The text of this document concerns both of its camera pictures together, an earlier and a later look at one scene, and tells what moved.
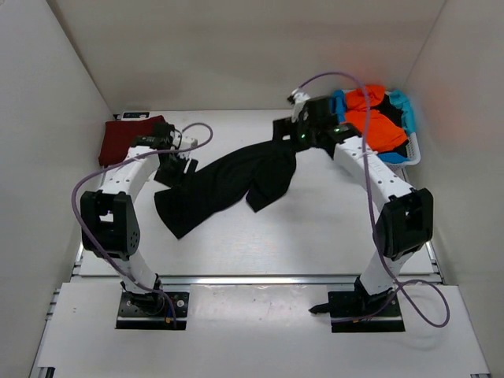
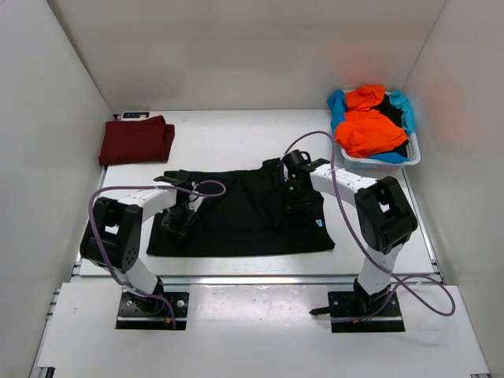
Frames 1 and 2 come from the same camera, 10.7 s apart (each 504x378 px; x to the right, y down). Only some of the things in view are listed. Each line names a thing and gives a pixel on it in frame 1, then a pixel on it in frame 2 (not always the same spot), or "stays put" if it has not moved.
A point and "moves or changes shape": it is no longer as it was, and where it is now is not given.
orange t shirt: [382, 134] stays put
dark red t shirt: [119, 135] stays put
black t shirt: [212, 188] moves or changes shape
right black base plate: [350, 313] stays put
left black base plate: [153, 310] stays put
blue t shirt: [400, 100] stays put
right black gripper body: [302, 133] -> [296, 198]
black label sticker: [135, 114] stays put
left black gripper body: [171, 172] -> [177, 219]
